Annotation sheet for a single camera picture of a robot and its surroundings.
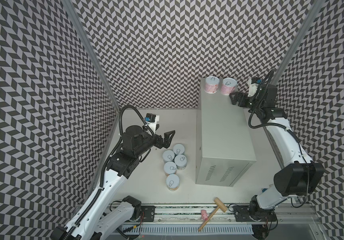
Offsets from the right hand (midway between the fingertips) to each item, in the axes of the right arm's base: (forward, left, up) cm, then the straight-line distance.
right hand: (235, 98), depth 79 cm
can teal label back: (-15, +32, -26) cm, 44 cm away
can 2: (-27, +37, -26) cm, 52 cm away
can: (-20, +38, -26) cm, 50 cm away
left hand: (-19, +37, -1) cm, 41 cm away
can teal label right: (-23, +30, -27) cm, 47 cm away
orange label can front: (-35, +35, -26) cm, 56 cm away
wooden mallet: (-45, +11, -31) cm, 56 cm away
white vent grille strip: (-54, +28, -32) cm, 69 cm away
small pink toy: (-49, +20, -30) cm, 61 cm away
